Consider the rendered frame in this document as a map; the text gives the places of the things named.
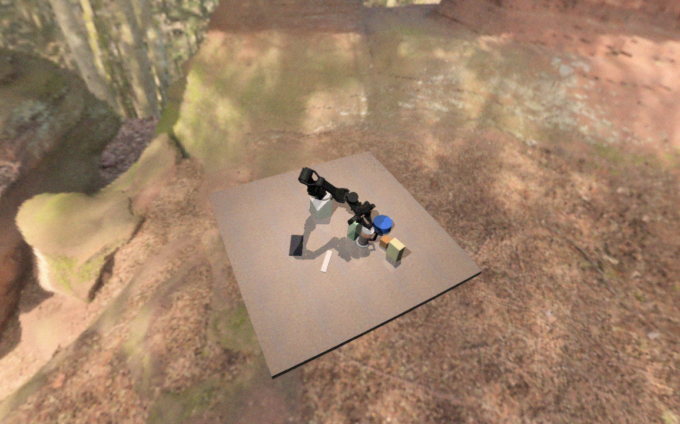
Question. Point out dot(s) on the french press coffee maker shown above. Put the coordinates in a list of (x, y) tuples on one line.
[(365, 236)]

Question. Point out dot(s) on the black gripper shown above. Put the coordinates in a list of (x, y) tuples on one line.
[(360, 219)]

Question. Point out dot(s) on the white flat bar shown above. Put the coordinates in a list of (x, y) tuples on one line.
[(326, 261)]

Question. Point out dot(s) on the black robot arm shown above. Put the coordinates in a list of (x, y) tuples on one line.
[(320, 186)]

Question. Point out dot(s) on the blue short cylinder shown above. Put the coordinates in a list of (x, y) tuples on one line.
[(382, 223)]

